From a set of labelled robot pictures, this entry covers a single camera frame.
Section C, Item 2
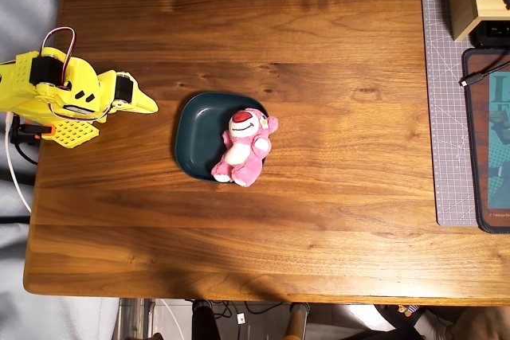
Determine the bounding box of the yellow gripper black servo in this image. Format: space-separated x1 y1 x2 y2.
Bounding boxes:
98 70 159 115

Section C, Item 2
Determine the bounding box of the pink strawberry bear plush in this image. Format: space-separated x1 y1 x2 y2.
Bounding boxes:
210 107 279 188

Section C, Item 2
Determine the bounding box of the yellow robot base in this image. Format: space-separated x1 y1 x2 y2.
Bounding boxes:
7 111 100 150

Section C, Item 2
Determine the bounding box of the dark green plastic bin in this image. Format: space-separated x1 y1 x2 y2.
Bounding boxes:
174 92 270 184

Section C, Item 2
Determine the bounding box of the orange black board holder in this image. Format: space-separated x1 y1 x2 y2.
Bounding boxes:
10 116 56 146

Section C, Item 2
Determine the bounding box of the black stand leg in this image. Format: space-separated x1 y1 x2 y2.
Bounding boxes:
191 299 222 340

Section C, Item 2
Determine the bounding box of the wooden stool leg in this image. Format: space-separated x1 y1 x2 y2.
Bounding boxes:
285 303 311 340

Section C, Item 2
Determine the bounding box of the grey cutting mat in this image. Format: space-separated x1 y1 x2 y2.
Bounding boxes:
418 0 480 227

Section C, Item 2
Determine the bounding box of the black printed mouse pad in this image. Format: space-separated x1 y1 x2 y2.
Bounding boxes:
461 48 510 234

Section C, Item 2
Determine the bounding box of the black device under box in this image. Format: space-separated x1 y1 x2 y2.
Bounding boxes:
469 20 510 49

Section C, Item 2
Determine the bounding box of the red white black servo wire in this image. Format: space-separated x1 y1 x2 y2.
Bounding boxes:
39 26 77 83
49 101 113 125

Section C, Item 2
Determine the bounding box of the black power cable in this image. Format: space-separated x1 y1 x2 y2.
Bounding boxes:
10 128 39 166

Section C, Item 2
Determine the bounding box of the white USB cable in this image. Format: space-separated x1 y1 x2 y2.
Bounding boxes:
4 111 33 214

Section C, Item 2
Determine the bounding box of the metal rack frame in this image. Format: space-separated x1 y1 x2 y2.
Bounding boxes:
117 298 157 340

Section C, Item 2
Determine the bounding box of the thin black floor cable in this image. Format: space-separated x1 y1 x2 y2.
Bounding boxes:
210 300 284 322

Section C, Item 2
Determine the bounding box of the black USB plug cable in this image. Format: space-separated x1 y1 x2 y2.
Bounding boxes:
459 59 510 88

